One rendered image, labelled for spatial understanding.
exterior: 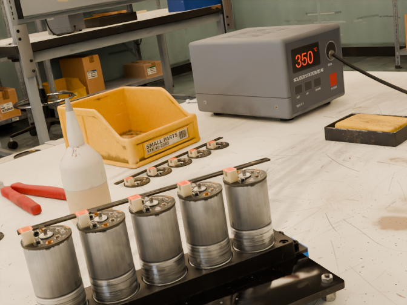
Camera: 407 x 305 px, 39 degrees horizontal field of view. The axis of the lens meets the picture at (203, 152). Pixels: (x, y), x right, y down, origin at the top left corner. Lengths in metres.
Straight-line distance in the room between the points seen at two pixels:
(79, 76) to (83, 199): 4.53
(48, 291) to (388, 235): 0.21
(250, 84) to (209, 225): 0.38
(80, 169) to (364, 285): 0.22
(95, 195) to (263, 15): 5.88
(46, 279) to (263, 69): 0.43
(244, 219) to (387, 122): 0.28
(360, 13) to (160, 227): 5.33
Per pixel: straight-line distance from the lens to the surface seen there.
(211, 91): 0.73
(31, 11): 2.77
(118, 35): 3.08
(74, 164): 0.45
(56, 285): 0.30
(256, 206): 0.32
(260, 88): 0.67
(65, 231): 0.30
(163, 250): 0.31
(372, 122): 0.59
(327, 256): 0.37
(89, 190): 0.45
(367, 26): 5.57
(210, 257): 0.32
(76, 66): 4.97
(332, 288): 0.32
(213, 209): 0.31
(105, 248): 0.30
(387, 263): 0.36
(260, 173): 0.33
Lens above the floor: 0.92
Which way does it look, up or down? 17 degrees down
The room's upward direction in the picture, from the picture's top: 9 degrees counter-clockwise
